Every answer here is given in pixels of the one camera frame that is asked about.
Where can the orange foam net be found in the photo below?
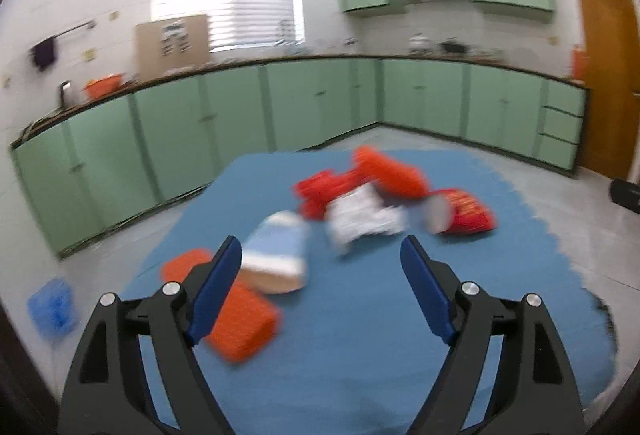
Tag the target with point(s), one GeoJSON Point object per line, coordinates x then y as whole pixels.
{"type": "Point", "coordinates": [395, 172]}
{"type": "Point", "coordinates": [240, 320]}

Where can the wooden door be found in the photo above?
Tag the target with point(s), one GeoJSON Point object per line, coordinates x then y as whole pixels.
{"type": "Point", "coordinates": [610, 80]}

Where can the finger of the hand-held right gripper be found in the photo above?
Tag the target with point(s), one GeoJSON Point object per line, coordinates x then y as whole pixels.
{"type": "Point", "coordinates": [627, 196]}

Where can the red plastic bag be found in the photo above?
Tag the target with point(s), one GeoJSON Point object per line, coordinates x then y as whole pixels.
{"type": "Point", "coordinates": [320, 190]}

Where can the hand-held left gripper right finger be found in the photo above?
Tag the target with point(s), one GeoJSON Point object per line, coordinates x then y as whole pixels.
{"type": "Point", "coordinates": [427, 290]}

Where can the metal electric kettle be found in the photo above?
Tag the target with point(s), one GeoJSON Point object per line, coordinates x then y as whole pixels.
{"type": "Point", "coordinates": [66, 95]}

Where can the crumpled white tissue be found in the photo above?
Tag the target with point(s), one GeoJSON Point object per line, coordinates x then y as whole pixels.
{"type": "Point", "coordinates": [362, 215]}

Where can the metal towel bar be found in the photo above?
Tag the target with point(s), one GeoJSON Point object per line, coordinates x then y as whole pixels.
{"type": "Point", "coordinates": [72, 30]}

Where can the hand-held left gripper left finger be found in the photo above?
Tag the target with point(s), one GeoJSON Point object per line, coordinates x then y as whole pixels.
{"type": "Point", "coordinates": [215, 290]}

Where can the blue scalloped tablecloth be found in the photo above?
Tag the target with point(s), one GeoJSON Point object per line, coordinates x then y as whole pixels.
{"type": "Point", "coordinates": [360, 365]}

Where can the white cooking pot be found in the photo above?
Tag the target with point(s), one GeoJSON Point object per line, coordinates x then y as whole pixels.
{"type": "Point", "coordinates": [419, 44]}

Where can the orange plastic basin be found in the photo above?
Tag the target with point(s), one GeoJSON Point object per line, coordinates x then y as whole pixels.
{"type": "Point", "coordinates": [102, 89]}

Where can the orange thermos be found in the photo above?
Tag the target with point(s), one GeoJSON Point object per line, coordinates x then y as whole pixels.
{"type": "Point", "coordinates": [578, 62]}

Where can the black wok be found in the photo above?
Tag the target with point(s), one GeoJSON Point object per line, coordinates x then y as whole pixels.
{"type": "Point", "coordinates": [452, 47]}

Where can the blue plastic bag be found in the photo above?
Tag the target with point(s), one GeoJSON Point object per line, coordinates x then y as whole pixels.
{"type": "Point", "coordinates": [52, 310]}

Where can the dark cloth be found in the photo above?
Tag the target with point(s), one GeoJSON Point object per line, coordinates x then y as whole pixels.
{"type": "Point", "coordinates": [44, 55]}

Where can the wall socket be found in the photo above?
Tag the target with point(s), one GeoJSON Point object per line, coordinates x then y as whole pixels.
{"type": "Point", "coordinates": [90, 54]}

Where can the green lower kitchen cabinets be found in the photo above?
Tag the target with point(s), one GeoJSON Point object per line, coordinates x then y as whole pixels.
{"type": "Point", "coordinates": [300, 105]}

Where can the red snack packet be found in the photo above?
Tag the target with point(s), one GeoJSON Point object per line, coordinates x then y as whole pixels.
{"type": "Point", "coordinates": [470, 212]}

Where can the cardboard box with scale picture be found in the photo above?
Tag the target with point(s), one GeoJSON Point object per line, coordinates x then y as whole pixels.
{"type": "Point", "coordinates": [150, 55]}

